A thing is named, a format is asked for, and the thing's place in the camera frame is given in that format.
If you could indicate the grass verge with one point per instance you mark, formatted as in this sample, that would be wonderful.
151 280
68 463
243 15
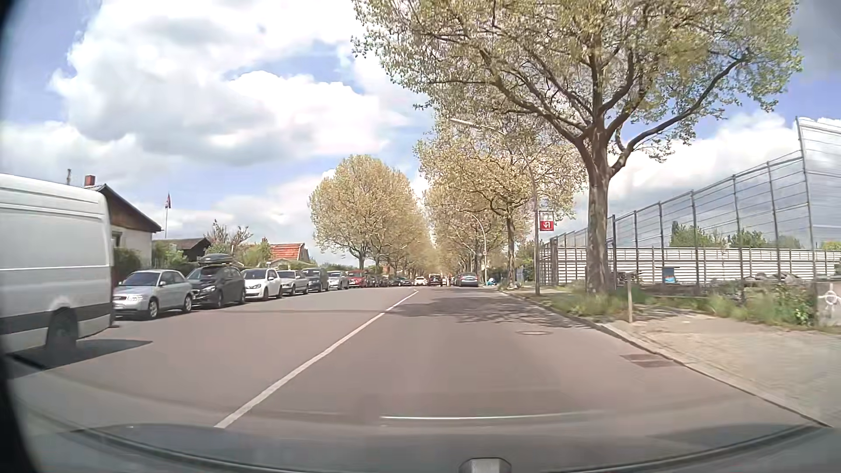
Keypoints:
723 303

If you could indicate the house with orange roof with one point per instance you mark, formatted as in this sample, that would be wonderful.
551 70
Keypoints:
288 253

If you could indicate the large plane tree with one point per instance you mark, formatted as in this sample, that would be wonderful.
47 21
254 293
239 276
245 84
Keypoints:
596 217

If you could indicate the silver car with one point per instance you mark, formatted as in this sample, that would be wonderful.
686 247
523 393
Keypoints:
468 280

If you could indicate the paved pavement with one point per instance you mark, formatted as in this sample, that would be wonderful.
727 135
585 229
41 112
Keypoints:
742 355

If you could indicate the grey asphalt road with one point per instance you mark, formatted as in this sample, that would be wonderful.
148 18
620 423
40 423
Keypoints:
460 355

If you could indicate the lamp post with red sign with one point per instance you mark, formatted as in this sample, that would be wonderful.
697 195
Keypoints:
536 223

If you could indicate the road markings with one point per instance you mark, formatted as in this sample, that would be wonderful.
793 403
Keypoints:
309 363

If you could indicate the low dark-roofed building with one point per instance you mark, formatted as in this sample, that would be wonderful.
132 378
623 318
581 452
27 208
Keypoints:
184 248

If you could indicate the car's own bonnet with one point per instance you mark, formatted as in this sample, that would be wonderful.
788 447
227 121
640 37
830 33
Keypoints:
420 453

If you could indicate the house with dark roof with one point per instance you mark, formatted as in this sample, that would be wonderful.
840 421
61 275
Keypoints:
130 230

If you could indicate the grey street cabinet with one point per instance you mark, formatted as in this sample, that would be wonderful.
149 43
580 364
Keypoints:
828 301

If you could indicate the row of trees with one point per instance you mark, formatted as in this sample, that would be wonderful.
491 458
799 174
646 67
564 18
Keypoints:
368 210
489 203

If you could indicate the tall mesh fence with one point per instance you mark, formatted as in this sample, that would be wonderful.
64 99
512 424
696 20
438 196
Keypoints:
736 236

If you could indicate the flag on pole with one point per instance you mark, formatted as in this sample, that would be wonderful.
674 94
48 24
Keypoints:
167 213

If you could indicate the short post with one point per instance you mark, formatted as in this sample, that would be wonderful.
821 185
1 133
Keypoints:
629 297

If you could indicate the white van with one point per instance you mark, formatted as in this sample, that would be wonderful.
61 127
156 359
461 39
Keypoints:
46 263

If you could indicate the row of parked cars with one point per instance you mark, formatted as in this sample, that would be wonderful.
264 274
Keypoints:
217 284

